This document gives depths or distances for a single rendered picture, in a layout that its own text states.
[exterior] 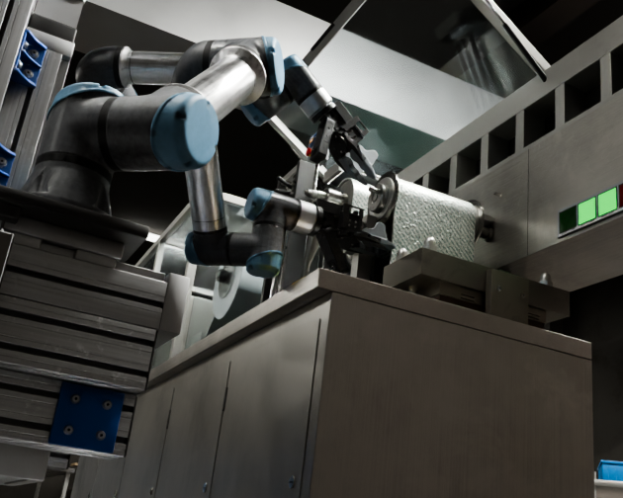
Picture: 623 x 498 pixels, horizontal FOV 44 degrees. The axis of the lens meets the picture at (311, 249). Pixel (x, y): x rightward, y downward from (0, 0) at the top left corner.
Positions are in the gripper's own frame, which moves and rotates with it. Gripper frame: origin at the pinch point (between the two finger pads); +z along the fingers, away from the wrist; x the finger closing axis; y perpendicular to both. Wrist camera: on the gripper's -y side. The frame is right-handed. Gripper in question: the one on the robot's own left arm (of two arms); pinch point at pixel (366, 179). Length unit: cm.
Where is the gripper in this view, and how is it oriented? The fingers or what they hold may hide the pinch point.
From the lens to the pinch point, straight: 190.8
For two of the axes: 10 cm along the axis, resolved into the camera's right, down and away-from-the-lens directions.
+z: 6.1, 7.9, 0.4
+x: -4.3, 2.9, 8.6
